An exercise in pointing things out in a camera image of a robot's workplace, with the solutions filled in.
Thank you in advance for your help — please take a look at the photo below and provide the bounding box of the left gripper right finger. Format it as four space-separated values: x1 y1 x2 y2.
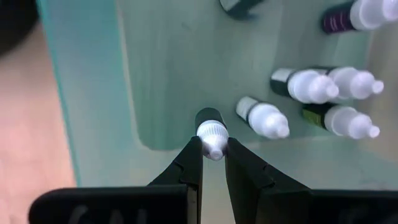
225 137 398 224

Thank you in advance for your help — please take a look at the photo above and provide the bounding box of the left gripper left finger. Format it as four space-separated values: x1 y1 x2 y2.
28 136 203 224

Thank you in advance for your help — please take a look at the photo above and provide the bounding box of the small black dye bottle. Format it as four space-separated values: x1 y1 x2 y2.
194 107 230 162

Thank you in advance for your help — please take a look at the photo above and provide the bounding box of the small dark brown dye bottle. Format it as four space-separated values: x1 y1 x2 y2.
235 95 290 140

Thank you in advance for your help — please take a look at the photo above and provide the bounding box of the small dark green dye bottle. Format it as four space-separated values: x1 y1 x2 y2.
302 103 381 140

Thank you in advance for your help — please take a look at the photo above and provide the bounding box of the translucent teal plastic bin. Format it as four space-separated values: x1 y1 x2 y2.
36 0 398 224

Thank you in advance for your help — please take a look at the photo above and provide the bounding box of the small violet dye bottle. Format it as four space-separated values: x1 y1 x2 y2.
321 0 398 34

